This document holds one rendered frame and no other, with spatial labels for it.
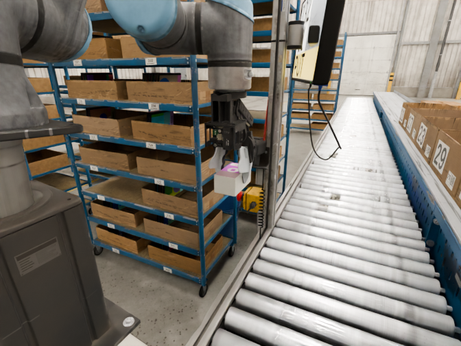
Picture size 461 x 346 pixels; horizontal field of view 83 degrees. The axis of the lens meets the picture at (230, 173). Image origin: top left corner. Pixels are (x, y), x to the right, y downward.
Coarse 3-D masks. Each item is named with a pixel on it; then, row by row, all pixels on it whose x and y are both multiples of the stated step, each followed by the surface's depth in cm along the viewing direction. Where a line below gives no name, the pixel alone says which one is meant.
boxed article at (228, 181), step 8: (224, 168) 65; (232, 168) 65; (216, 176) 61; (224, 176) 60; (232, 176) 60; (240, 176) 61; (216, 184) 61; (224, 184) 60; (232, 184) 59; (240, 184) 62; (216, 192) 62; (224, 192) 61; (232, 192) 60
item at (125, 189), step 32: (192, 0) 102; (64, 64) 142; (96, 64) 133; (128, 64) 124; (160, 64) 117; (192, 64) 110; (192, 96) 115; (96, 192) 172; (128, 192) 172; (224, 224) 173; (128, 256) 177
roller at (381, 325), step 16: (256, 288) 71; (272, 288) 70; (288, 288) 69; (288, 304) 68; (304, 304) 66; (320, 304) 65; (336, 304) 65; (336, 320) 64; (352, 320) 62; (368, 320) 61; (384, 320) 60; (384, 336) 59; (400, 336) 58; (416, 336) 57; (432, 336) 57; (448, 336) 57
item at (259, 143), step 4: (256, 140) 80; (260, 140) 82; (256, 144) 78; (260, 144) 81; (264, 144) 84; (256, 148) 78; (260, 148) 81; (264, 148) 85; (256, 152) 79; (260, 152) 82; (256, 156) 81; (256, 160) 85; (252, 164) 85; (256, 164) 85
